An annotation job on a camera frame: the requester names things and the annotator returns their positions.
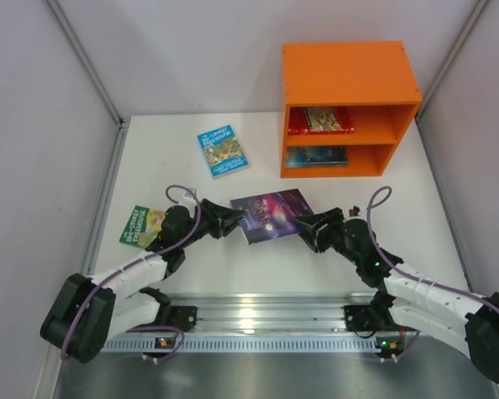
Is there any aluminium mounting rail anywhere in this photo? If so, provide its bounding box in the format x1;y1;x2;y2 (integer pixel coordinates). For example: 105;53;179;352
49;292;499;333

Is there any purple cable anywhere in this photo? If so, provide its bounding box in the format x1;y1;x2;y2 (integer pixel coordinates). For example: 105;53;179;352
60;185;202;362
365;185;499;362

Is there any orange wooden shelf cabinet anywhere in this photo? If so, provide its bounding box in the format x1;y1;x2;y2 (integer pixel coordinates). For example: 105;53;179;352
280;41;422;178

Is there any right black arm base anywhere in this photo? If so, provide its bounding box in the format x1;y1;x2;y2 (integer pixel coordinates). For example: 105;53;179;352
343;292;413;337

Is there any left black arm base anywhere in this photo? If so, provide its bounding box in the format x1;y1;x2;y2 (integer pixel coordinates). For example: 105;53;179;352
128;287;198;333

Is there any green treehouse book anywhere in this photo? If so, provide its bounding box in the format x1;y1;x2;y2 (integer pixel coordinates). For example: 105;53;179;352
119;205;166;249

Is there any slotted grey cable duct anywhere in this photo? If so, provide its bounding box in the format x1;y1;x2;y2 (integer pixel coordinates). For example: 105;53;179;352
66;335;490;353

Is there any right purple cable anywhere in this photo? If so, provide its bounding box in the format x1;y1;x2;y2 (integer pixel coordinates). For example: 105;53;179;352
365;185;499;362

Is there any teal ocean cover book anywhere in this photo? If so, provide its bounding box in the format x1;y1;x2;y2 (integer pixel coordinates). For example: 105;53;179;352
285;145;348;168

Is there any dark purple galaxy book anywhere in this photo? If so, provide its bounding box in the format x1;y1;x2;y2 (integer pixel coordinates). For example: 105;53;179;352
230;189;314;244

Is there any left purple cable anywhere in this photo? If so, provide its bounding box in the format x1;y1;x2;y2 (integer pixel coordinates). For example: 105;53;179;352
60;185;202;362

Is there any red treehouse book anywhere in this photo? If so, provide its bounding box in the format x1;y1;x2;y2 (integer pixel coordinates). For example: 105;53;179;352
288;106;355;135

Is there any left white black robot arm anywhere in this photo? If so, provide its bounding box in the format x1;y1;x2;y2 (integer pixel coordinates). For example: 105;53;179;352
39;199;245;363

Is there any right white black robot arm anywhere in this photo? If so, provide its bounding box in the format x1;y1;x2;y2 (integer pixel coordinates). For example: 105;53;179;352
296;208;499;385

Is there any light blue treehouse book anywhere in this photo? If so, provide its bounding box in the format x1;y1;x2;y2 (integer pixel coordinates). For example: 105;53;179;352
197;125;250;179

